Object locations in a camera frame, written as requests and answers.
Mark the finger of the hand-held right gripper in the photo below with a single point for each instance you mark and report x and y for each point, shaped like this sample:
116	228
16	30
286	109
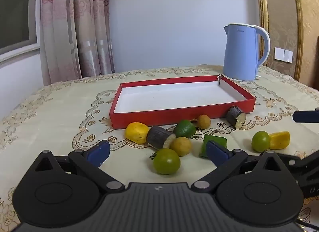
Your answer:
311	172
306	116

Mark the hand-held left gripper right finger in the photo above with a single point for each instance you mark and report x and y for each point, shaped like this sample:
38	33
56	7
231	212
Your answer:
217	152

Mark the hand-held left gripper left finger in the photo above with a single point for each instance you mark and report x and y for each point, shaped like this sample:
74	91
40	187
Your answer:
98	153

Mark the green pepper chunk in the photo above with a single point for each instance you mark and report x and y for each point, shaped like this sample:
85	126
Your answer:
215	139

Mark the small brown longan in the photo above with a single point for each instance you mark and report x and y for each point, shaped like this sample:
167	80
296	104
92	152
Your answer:
203	121

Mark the yellow blocky wedge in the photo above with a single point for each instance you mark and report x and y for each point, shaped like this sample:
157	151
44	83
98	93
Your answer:
279	140

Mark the large brown longan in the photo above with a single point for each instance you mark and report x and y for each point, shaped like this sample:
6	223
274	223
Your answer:
180	146

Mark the sugarcane piece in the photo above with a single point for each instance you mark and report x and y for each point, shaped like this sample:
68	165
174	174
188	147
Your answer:
234	116
159	136

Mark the green lime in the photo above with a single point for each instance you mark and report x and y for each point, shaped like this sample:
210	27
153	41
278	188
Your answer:
184	128

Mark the yellow mango piece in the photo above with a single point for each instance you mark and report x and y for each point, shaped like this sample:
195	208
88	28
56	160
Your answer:
136	132

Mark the round green plum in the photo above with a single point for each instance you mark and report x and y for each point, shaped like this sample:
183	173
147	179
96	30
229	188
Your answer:
260	141

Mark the green tomato with stem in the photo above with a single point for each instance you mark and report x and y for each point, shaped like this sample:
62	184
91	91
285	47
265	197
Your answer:
166	161

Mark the red cardboard box tray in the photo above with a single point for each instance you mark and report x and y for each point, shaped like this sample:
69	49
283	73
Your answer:
174	97

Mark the light blue electric kettle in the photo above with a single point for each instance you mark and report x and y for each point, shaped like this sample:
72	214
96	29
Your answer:
239	55

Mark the pink floral curtain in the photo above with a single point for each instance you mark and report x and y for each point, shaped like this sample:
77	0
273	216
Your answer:
74	35

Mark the white wall switch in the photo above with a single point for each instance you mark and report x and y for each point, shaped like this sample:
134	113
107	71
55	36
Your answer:
283	54

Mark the gold framed wall panel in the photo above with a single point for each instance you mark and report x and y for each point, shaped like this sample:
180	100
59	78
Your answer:
281	10

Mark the window with white frame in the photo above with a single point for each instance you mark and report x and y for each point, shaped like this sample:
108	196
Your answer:
15	10

